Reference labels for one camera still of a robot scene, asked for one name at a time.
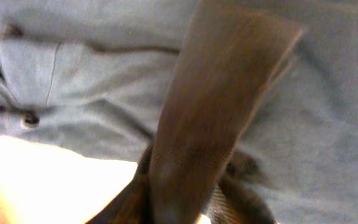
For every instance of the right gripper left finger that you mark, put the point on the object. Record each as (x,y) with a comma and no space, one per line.
(131,205)

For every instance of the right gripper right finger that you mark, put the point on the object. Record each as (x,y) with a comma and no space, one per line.
(232,202)

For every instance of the dark navy shirt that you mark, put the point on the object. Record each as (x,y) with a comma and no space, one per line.
(91,76)

